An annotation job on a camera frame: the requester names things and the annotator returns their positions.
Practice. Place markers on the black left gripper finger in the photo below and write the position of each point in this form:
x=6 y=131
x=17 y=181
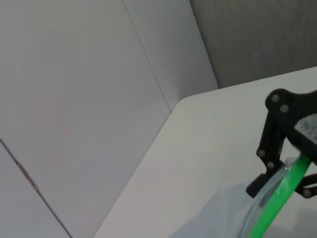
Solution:
x=307 y=192
x=280 y=119

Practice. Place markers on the clear green-zip document bag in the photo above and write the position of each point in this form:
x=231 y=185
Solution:
x=277 y=205

